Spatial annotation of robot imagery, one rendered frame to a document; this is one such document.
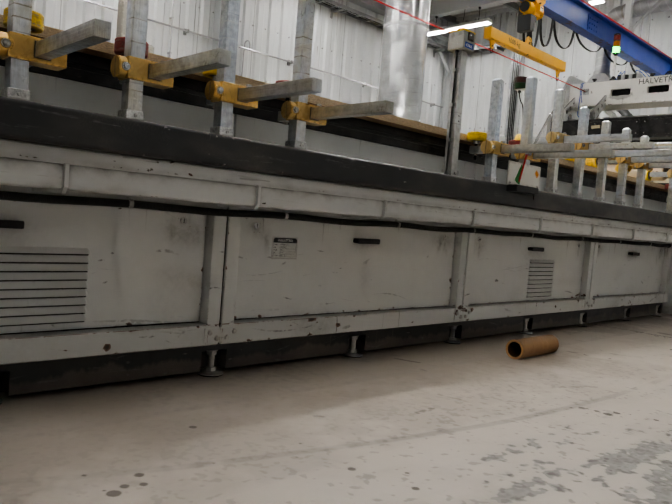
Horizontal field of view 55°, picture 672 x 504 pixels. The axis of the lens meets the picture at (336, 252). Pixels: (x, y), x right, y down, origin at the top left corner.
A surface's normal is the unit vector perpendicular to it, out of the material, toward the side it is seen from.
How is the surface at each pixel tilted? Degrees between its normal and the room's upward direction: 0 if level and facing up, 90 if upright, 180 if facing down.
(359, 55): 90
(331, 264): 90
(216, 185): 90
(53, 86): 90
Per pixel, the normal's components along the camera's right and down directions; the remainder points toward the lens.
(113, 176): 0.69, 0.09
